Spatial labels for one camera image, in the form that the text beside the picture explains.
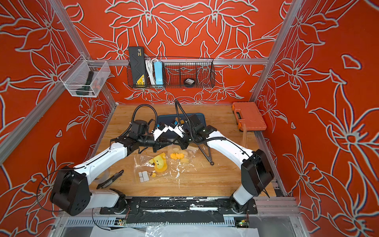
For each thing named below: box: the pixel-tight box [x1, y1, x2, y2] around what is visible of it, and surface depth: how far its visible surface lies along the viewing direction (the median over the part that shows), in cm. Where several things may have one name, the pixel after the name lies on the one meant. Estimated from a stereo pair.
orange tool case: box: [231, 101, 267, 132], surface depth 108 cm
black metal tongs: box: [197, 141, 215, 166], surface depth 91 cm
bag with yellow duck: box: [133, 152, 172, 185], surface depth 86 cm
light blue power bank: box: [153, 61, 164, 86], surface depth 91 cm
